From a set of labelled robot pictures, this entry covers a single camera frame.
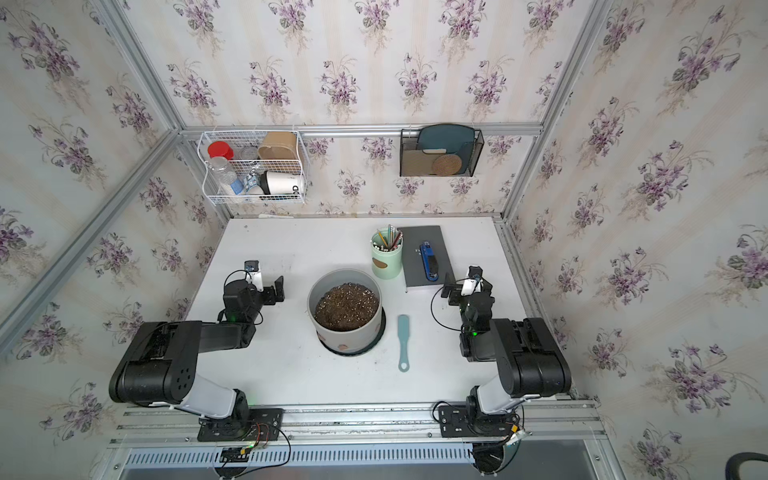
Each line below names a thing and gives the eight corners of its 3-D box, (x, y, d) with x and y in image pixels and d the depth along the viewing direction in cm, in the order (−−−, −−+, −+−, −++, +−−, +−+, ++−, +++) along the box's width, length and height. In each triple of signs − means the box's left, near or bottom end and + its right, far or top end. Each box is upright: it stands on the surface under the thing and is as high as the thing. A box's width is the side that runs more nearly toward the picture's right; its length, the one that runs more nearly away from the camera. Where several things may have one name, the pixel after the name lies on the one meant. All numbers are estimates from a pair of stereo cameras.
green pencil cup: (372, 279, 101) (370, 253, 90) (373, 252, 109) (372, 225, 98) (401, 279, 102) (403, 253, 90) (400, 252, 109) (401, 225, 98)
